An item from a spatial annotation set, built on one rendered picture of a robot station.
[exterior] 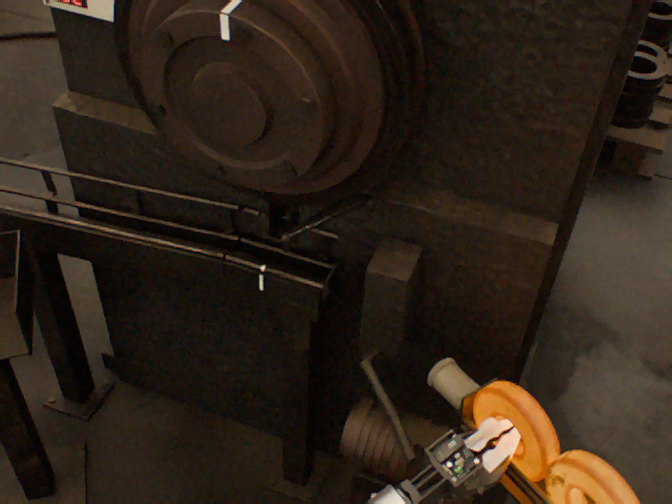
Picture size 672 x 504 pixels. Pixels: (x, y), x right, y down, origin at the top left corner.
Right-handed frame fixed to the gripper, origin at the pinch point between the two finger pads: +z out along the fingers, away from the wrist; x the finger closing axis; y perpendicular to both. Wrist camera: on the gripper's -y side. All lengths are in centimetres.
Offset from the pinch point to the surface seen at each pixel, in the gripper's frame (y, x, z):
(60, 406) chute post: -52, 95, -70
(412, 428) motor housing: -16.4, 16.9, -9.6
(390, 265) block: 8.2, 32.1, 1.9
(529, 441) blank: 2.9, -3.8, -0.4
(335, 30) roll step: 52, 38, 6
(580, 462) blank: 7.4, -11.7, 1.7
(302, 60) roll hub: 52, 37, 0
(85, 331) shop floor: -57, 116, -57
